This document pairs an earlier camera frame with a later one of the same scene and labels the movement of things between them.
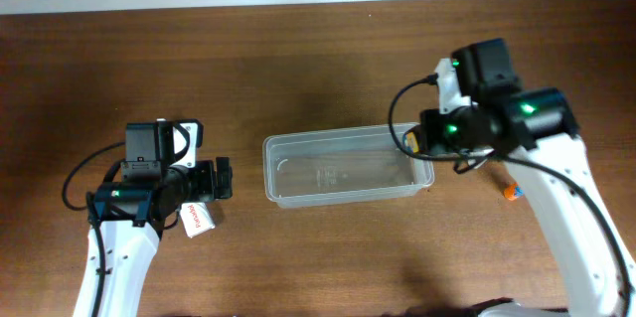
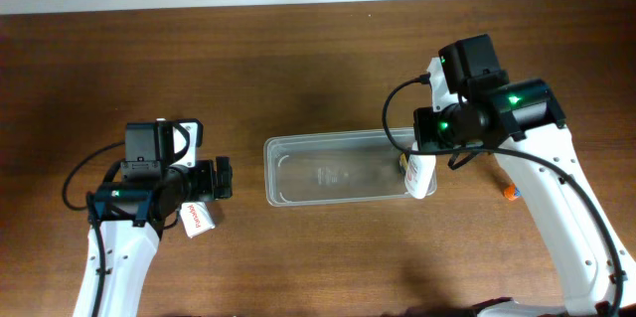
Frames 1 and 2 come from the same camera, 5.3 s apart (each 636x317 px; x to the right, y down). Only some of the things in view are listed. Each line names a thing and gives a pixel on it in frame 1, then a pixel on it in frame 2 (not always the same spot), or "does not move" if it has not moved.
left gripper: x=208 y=191 does not move
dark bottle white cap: x=410 y=143 -> x=402 y=164
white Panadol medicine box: x=196 y=218 does not move
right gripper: x=430 y=118 does not move
